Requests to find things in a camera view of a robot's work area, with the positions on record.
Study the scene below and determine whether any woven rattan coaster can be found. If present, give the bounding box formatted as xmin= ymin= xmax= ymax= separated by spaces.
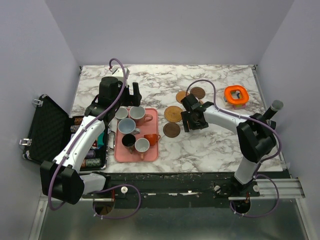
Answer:
xmin=175 ymin=91 xmax=189 ymax=104
xmin=164 ymin=105 xmax=183 ymax=123

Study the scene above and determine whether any pink mug white inside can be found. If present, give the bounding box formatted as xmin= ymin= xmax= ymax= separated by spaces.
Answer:
xmin=129 ymin=106 xmax=153 ymax=126

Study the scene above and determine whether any dark wood coaster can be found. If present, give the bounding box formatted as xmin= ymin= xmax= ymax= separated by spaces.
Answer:
xmin=190 ymin=87 xmax=206 ymax=100
xmin=163 ymin=122 xmax=181 ymax=138

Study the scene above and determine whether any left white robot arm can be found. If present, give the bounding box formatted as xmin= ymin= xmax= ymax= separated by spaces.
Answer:
xmin=40 ymin=76 xmax=142 ymax=205

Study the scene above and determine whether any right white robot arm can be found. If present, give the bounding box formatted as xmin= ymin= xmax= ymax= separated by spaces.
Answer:
xmin=181 ymin=94 xmax=283 ymax=196

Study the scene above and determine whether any small white cup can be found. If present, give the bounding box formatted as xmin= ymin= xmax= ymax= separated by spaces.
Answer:
xmin=115 ymin=107 xmax=129 ymax=122

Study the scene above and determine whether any light blue cup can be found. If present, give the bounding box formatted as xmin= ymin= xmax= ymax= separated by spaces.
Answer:
xmin=117 ymin=118 xmax=141 ymax=135

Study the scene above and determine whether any orange red cup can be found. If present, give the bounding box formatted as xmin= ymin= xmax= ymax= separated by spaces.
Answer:
xmin=143 ymin=133 xmax=161 ymax=146

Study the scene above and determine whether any black cup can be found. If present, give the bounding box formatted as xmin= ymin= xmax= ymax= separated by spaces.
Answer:
xmin=121 ymin=134 xmax=136 ymax=154

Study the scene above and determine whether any pink plastic tray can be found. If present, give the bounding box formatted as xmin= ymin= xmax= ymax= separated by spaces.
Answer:
xmin=114 ymin=108 xmax=159 ymax=163

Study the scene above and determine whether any black microphone stand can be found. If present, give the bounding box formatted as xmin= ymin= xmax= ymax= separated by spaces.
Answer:
xmin=266 ymin=119 xmax=277 ymax=130

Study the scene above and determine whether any black grey microphone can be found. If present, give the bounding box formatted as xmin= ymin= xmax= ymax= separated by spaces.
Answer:
xmin=263 ymin=100 xmax=284 ymax=120

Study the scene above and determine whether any black poker chip case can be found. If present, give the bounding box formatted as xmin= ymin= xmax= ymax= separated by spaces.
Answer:
xmin=19 ymin=94 xmax=115 ymax=171

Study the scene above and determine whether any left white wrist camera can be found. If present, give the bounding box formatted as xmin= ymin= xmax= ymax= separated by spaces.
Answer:
xmin=110 ymin=67 xmax=130 ymax=82

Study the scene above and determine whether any white cup brown handle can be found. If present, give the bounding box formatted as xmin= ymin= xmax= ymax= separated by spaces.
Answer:
xmin=134 ymin=138 xmax=150 ymax=161

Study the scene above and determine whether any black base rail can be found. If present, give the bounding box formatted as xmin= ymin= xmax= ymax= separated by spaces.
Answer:
xmin=80 ymin=171 xmax=290 ymax=209

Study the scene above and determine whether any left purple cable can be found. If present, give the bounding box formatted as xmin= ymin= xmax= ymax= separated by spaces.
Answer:
xmin=47 ymin=58 xmax=142 ymax=221

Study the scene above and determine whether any purple cable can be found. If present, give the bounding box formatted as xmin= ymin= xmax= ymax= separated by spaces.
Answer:
xmin=47 ymin=58 xmax=142 ymax=221
xmin=186 ymin=79 xmax=283 ymax=218

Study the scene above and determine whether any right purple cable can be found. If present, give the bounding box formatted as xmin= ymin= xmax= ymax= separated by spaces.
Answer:
xmin=186 ymin=79 xmax=283 ymax=218

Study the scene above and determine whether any aluminium rail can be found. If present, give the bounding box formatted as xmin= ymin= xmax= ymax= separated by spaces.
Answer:
xmin=223 ymin=178 xmax=305 ymax=201

